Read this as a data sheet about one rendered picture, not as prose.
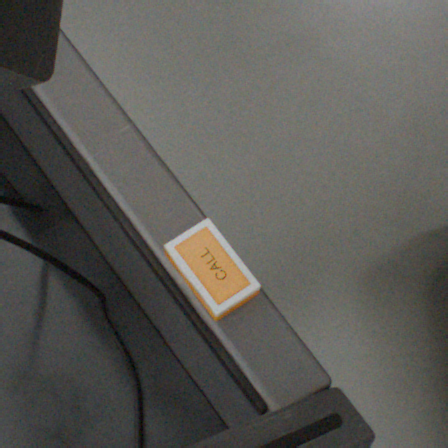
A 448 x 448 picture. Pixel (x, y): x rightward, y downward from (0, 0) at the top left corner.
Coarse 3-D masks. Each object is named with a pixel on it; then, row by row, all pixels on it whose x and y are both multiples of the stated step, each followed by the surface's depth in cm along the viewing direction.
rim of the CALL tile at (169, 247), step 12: (192, 228) 67; (216, 228) 67; (180, 240) 66; (168, 252) 66; (228, 252) 66; (180, 264) 66; (240, 264) 66; (192, 276) 66; (252, 276) 66; (204, 288) 65; (252, 288) 65; (204, 300) 65; (228, 300) 65; (240, 300) 65; (216, 312) 65
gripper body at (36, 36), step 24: (0, 0) 37; (24, 0) 38; (48, 0) 39; (0, 24) 37; (24, 24) 38; (48, 24) 39; (0, 48) 37; (24, 48) 38; (48, 48) 39; (0, 72) 38; (24, 72) 38; (48, 72) 38
